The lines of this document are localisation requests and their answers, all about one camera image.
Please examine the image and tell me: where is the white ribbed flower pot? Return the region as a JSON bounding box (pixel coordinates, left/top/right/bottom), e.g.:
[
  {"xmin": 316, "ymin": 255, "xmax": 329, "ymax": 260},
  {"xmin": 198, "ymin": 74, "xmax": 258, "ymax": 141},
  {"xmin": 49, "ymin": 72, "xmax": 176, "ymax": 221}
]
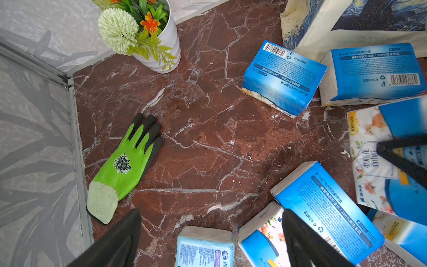
[{"xmin": 132, "ymin": 1, "xmax": 181, "ymax": 74}]

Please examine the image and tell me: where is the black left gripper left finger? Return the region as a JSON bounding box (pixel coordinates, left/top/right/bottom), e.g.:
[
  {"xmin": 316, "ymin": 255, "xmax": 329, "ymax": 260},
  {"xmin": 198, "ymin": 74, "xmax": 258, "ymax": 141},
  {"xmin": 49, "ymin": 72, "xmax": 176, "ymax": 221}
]
[{"xmin": 69, "ymin": 209, "xmax": 141, "ymax": 267}]

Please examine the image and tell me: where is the blue tissue pack near bag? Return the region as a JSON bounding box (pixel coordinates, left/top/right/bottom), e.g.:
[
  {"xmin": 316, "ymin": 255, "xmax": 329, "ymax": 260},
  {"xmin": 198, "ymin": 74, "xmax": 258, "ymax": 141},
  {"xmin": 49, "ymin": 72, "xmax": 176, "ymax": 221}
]
[{"xmin": 319, "ymin": 43, "xmax": 427, "ymax": 107}]

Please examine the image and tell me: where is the light blue wipes pack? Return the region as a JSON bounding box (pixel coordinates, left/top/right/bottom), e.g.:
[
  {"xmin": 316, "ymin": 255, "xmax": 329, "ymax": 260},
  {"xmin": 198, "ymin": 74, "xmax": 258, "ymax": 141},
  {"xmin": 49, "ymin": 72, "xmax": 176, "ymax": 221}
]
[{"xmin": 175, "ymin": 226, "xmax": 235, "ymax": 267}]

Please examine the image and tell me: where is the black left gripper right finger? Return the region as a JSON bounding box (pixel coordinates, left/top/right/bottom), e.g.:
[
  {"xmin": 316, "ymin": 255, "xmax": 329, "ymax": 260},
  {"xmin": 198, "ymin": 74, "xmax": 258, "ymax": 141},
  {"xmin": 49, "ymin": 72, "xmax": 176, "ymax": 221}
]
[{"xmin": 282, "ymin": 209, "xmax": 352, "ymax": 267}]

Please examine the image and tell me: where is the blue tissue pack centre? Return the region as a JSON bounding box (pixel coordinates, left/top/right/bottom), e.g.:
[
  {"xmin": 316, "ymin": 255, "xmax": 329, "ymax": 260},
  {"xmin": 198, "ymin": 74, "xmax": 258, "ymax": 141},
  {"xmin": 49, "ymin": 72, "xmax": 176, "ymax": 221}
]
[{"xmin": 270, "ymin": 161, "xmax": 385, "ymax": 265}]

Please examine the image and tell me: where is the blue barcode tissue pack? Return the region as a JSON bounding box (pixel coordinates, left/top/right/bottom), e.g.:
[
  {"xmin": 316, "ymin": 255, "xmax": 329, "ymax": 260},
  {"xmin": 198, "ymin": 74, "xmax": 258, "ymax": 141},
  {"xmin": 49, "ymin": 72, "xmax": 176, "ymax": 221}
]
[{"xmin": 241, "ymin": 40, "xmax": 328, "ymax": 119}]

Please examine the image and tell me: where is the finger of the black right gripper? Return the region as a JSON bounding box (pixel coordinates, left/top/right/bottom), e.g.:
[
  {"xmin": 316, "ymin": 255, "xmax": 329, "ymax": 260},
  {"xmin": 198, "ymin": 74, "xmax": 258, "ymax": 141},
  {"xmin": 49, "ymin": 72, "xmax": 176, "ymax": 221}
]
[{"xmin": 376, "ymin": 134, "xmax": 427, "ymax": 189}]

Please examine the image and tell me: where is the orange floral tissue pack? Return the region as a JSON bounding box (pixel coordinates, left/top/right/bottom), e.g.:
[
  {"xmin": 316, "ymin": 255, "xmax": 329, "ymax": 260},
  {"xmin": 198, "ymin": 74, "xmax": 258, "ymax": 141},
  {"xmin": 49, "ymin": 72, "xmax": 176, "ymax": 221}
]
[{"xmin": 368, "ymin": 209, "xmax": 427, "ymax": 267}]

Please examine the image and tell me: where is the cream starry night canvas bag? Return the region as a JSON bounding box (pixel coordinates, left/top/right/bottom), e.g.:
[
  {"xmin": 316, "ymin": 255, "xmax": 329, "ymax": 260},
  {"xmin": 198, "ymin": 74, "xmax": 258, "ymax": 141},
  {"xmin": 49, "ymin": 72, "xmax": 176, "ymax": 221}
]
[{"xmin": 280, "ymin": 0, "xmax": 427, "ymax": 61}]

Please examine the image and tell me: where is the blue tissue pack front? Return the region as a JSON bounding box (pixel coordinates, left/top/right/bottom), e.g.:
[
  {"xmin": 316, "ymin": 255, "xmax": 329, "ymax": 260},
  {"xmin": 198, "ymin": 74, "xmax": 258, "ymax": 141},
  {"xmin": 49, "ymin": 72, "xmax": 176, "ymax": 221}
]
[{"xmin": 238, "ymin": 202, "xmax": 291, "ymax": 267}]

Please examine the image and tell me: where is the artificial green flower plant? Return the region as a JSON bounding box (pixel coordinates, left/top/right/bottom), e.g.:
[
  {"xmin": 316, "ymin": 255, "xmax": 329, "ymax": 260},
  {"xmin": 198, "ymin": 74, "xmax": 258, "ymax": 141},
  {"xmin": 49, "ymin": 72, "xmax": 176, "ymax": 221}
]
[{"xmin": 91, "ymin": 0, "xmax": 178, "ymax": 71}]

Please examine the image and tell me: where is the green black work glove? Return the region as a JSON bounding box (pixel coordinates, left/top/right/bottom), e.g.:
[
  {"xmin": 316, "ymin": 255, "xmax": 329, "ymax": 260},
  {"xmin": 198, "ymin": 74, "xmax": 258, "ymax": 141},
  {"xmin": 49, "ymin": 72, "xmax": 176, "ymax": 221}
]
[{"xmin": 87, "ymin": 113, "xmax": 163, "ymax": 225}]

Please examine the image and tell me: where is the blue white tissue pack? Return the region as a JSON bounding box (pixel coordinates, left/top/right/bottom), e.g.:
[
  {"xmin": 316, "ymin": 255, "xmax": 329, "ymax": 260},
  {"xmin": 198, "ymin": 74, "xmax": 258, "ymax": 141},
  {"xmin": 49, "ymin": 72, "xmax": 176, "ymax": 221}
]
[{"xmin": 347, "ymin": 96, "xmax": 427, "ymax": 225}]

